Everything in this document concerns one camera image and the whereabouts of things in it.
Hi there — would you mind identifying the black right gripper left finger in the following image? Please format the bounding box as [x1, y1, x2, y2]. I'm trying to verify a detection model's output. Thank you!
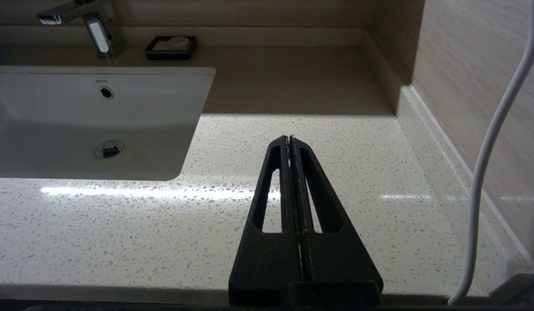
[229, 135, 304, 299]

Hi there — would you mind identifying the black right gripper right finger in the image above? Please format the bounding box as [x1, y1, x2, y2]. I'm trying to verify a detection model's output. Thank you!
[290, 136, 384, 299]

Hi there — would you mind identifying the chrome sink drain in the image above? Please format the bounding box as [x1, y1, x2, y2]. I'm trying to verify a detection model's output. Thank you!
[95, 140, 125, 159]

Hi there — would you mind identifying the black soap dish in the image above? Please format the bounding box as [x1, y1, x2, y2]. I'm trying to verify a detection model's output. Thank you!
[145, 35, 197, 60]

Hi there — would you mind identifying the white ceramic sink basin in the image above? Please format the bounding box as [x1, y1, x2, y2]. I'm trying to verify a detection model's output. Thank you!
[0, 66, 217, 182]

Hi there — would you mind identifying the chrome faucet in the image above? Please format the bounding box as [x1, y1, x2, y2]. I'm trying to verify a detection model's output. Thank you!
[37, 0, 121, 59]

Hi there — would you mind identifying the white cable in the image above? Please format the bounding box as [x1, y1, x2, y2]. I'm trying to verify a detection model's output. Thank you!
[448, 0, 534, 307]

